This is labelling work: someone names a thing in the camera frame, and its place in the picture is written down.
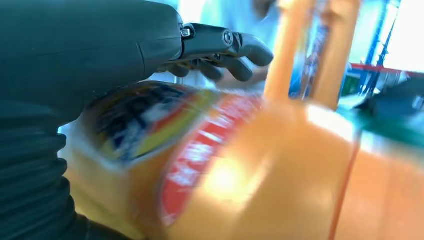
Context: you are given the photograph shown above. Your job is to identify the green table board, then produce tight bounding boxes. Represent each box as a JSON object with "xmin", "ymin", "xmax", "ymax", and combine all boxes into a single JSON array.
[{"xmin": 334, "ymin": 96, "xmax": 424, "ymax": 150}]

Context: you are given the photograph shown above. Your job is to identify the orange plastic bottle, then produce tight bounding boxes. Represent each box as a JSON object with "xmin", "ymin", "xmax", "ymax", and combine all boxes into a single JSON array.
[
  {"xmin": 263, "ymin": 0, "xmax": 321, "ymax": 104},
  {"xmin": 59, "ymin": 81, "xmax": 360, "ymax": 240},
  {"xmin": 309, "ymin": 0, "xmax": 364, "ymax": 112}
]

